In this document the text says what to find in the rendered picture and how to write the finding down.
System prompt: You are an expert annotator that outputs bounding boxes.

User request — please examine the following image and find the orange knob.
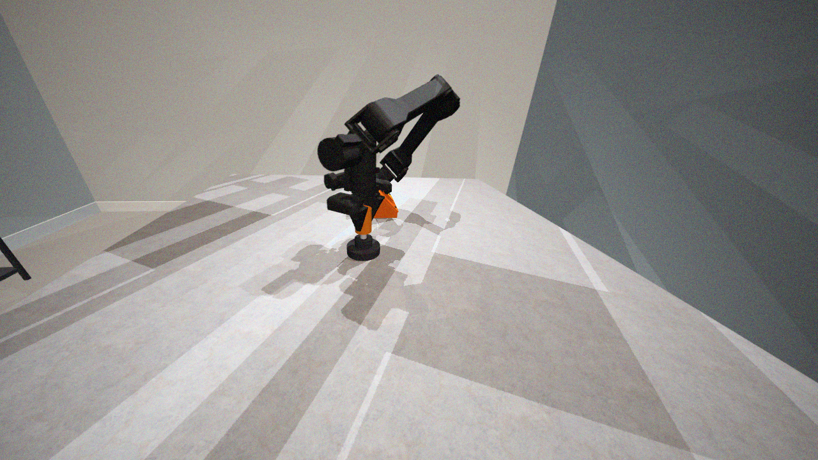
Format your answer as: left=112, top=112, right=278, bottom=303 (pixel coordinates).
left=355, top=206, right=372, bottom=235

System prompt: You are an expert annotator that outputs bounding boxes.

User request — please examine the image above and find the dark grey round pedestal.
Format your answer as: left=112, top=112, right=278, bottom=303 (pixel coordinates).
left=346, top=234, right=380, bottom=261

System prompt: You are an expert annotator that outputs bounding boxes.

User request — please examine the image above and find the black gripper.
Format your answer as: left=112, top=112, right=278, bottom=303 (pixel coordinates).
left=327, top=164, right=392, bottom=232

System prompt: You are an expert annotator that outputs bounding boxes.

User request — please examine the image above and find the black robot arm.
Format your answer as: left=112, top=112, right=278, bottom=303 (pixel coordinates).
left=318, top=74, right=460, bottom=191

